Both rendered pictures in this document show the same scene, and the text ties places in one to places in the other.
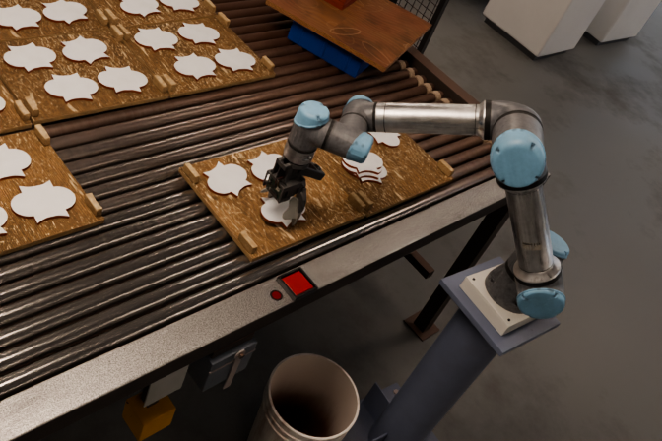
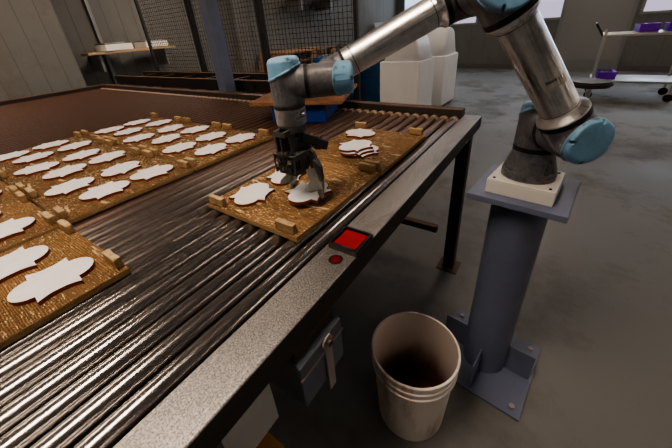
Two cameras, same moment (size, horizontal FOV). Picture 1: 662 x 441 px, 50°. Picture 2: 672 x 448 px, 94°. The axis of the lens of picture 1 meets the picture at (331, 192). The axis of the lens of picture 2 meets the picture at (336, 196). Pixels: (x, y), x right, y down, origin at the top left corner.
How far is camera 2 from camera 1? 1.05 m
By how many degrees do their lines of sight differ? 11
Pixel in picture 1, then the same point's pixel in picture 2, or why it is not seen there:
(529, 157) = not seen: outside the picture
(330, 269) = (374, 218)
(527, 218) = (541, 48)
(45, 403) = not seen: outside the picture
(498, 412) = (535, 295)
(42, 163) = (64, 248)
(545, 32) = not seen: hidden behind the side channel
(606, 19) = (437, 94)
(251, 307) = (314, 282)
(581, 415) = (585, 271)
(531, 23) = not seen: hidden behind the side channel
